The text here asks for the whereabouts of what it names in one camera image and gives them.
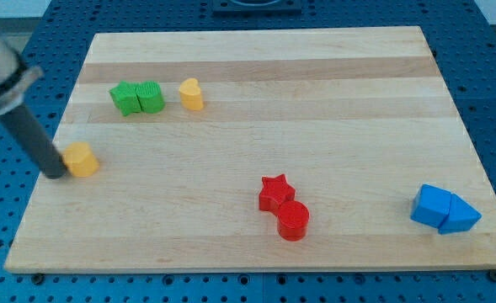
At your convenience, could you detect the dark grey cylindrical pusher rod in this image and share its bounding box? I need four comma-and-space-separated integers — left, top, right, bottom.
0, 104, 67, 179

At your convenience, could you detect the yellow hexagon block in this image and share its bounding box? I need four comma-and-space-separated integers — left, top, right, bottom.
62, 141, 99, 178

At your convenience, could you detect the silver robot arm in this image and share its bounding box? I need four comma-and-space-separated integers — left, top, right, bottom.
0, 36, 67, 179

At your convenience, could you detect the yellow heart block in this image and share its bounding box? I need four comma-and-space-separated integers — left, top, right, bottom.
179, 78, 204, 110

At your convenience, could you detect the green star block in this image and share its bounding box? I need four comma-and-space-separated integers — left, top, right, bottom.
109, 81, 141, 116

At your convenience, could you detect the green rounded block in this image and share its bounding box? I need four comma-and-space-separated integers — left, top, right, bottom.
136, 81, 165, 114

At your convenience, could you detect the red star block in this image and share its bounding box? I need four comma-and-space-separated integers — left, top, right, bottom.
259, 174, 296, 215

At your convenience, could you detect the light wooden board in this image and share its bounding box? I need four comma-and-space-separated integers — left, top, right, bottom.
4, 26, 496, 274

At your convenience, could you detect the red cylinder block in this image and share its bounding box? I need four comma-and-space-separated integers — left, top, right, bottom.
277, 200, 310, 242

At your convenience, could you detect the blue cube block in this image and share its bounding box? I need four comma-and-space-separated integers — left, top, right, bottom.
410, 183, 451, 228

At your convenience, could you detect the blue triangle block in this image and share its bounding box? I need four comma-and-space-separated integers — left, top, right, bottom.
438, 194, 482, 235

